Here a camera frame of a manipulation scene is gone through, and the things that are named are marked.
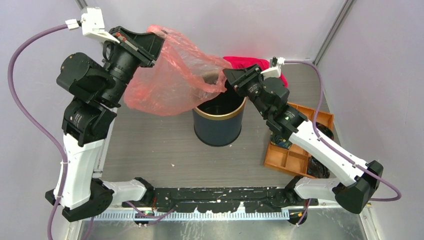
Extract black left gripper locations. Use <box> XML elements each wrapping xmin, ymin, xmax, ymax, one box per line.
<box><xmin>100</xmin><ymin>25</ymin><xmax>167</xmax><ymax>106</ymax></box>

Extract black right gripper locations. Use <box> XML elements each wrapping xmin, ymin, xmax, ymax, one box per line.
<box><xmin>222</xmin><ymin>63</ymin><xmax>270</xmax><ymax>118</ymax></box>

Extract dark blue gold-rimmed trash bin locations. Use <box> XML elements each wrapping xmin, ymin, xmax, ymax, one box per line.
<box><xmin>192</xmin><ymin>81</ymin><xmax>247</xmax><ymax>147</ymax></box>

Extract red translucent trash bag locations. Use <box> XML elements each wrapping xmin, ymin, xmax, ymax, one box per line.
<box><xmin>123</xmin><ymin>24</ymin><xmax>231</xmax><ymax>116</ymax></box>

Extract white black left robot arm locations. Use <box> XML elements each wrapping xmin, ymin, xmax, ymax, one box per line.
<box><xmin>45</xmin><ymin>26</ymin><xmax>164</xmax><ymax>222</ymax></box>

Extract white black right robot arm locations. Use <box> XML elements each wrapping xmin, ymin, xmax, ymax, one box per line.
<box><xmin>222</xmin><ymin>64</ymin><xmax>384</xmax><ymax>214</ymax></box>

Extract crumpled magenta cloth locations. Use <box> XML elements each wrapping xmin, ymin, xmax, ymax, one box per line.
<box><xmin>222</xmin><ymin>56</ymin><xmax>289</xmax><ymax>88</ymax></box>

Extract rolled dark blue patterned tie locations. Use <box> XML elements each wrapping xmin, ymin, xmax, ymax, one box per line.
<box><xmin>269</xmin><ymin>132</ymin><xmax>293</xmax><ymax>149</ymax></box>

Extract orange wooden organizer tray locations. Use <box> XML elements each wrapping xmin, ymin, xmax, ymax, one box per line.
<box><xmin>263</xmin><ymin>103</ymin><xmax>334</xmax><ymax>178</ymax></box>

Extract rolled dark tie front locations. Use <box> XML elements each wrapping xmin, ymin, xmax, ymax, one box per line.
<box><xmin>306</xmin><ymin>122</ymin><xmax>334</xmax><ymax>179</ymax></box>

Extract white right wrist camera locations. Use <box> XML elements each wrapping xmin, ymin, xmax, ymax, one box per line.
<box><xmin>261</xmin><ymin>56</ymin><xmax>286</xmax><ymax>80</ymax></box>

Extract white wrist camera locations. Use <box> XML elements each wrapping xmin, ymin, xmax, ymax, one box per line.
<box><xmin>65</xmin><ymin>6</ymin><xmax>120</xmax><ymax>44</ymax></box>
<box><xmin>261</xmin><ymin>56</ymin><xmax>286</xmax><ymax>80</ymax></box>

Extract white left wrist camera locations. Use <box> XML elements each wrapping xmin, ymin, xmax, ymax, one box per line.
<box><xmin>65</xmin><ymin>6</ymin><xmax>120</xmax><ymax>44</ymax></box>

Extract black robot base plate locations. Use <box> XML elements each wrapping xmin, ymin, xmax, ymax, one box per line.
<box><xmin>130</xmin><ymin>186</ymin><xmax>307</xmax><ymax>214</ymax></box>

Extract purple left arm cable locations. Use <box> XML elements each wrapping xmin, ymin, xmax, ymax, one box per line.
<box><xmin>7</xmin><ymin>23</ymin><xmax>97</xmax><ymax>240</ymax></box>

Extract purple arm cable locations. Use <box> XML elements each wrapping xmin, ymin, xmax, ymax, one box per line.
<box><xmin>283</xmin><ymin>60</ymin><xmax>403</xmax><ymax>203</ymax></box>
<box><xmin>7</xmin><ymin>23</ymin><xmax>97</xmax><ymax>240</ymax></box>

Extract aluminium frame rail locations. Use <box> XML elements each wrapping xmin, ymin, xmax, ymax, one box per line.
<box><xmin>67</xmin><ymin>188</ymin><xmax>374</xmax><ymax>222</ymax></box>

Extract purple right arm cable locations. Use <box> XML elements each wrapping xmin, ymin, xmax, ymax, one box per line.
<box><xmin>283</xmin><ymin>60</ymin><xmax>403</xmax><ymax>203</ymax></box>

